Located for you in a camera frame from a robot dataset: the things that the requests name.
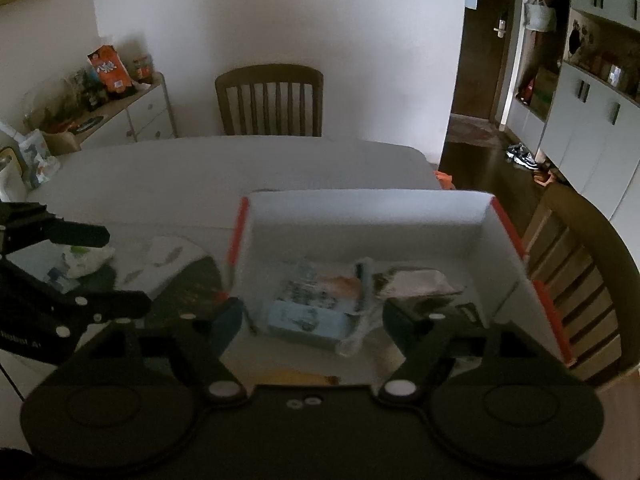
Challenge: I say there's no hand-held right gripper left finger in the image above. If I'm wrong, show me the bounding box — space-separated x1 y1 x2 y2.
80 297 249 406

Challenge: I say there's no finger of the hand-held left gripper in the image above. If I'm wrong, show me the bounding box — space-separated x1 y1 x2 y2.
30 285 153 342
37 217 111 250

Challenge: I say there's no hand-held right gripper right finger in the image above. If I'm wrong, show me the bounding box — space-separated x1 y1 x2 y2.
377 299 556 406

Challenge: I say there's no white patterned cloth bag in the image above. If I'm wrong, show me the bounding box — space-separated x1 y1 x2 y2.
60 246 116 279

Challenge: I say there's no clear plastic wrapper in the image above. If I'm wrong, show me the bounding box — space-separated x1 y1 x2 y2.
339 257 382 357

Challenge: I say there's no white and dark packet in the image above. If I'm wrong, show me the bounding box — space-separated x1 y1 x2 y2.
375 267 466 302

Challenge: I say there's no light blue printed packet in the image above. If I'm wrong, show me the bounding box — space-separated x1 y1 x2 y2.
266 299 352 352

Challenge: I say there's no yellow plush toy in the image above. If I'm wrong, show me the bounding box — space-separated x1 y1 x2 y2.
255 370 341 387

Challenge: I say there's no red and white box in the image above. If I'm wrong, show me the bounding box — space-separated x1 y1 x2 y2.
225 189 573 387

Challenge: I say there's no white desktop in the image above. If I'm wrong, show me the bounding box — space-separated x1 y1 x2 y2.
0 136 446 453

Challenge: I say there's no small blue packet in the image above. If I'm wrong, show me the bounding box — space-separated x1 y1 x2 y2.
45 267 81 292

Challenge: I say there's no leaf print placemat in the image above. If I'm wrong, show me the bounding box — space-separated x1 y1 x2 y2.
115 235 236 322

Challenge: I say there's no printed tissue pack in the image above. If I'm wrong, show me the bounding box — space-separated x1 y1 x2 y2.
17 129 62 188

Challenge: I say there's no cardboard box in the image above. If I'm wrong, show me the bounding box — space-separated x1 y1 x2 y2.
40 127 83 157

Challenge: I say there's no white sideboard cabinet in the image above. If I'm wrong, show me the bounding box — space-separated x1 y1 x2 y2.
65 72 178 153

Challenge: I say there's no orange snack bag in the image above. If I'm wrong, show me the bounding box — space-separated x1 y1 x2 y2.
86 45 135 97

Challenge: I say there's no floor rug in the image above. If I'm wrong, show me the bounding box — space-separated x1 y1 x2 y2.
445 115 507 149

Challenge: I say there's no pair of sneakers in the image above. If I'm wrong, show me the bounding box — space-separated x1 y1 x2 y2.
505 142 541 170

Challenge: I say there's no wooden slat-back chair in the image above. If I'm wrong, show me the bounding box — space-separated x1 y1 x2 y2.
215 64 325 137

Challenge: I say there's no dark wooden door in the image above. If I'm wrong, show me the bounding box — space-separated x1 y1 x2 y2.
450 0 523 121

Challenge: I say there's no white hanging bag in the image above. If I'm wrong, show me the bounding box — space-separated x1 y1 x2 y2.
523 0 557 33

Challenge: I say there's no white wall cabinet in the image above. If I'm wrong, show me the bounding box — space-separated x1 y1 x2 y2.
505 0 640 221

